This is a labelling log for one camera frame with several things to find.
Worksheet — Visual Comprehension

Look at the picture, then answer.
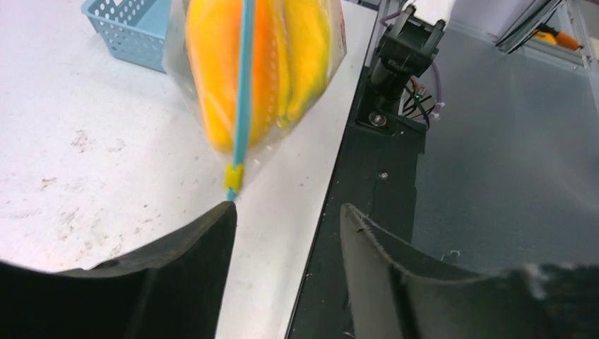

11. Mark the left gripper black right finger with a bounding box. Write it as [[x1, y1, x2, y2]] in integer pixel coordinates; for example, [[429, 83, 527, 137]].
[[340, 212, 598, 338]]

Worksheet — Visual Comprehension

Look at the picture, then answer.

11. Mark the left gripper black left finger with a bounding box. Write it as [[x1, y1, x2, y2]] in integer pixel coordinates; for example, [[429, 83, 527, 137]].
[[1, 202, 237, 338]]

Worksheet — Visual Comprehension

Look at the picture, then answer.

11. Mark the clear zip top bag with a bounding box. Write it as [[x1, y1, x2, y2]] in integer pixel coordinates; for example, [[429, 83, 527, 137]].
[[163, 1, 347, 201]]

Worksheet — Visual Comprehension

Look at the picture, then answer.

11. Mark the orange carrot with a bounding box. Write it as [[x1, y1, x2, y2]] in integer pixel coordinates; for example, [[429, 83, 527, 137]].
[[186, 0, 286, 154]]

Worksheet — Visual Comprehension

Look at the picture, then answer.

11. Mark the yellow banana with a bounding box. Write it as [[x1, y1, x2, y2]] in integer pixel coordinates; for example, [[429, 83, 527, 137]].
[[280, 1, 331, 127]]

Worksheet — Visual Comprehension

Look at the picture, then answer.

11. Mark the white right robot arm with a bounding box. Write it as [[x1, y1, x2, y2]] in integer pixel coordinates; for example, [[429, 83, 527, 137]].
[[368, 1, 455, 111]]

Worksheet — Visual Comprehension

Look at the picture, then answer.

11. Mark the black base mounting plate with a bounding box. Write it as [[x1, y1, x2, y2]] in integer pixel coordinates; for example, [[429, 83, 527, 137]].
[[285, 67, 425, 338]]

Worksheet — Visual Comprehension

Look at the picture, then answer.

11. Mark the light blue plastic basket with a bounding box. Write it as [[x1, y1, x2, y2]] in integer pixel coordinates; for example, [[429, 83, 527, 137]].
[[81, 0, 172, 73]]

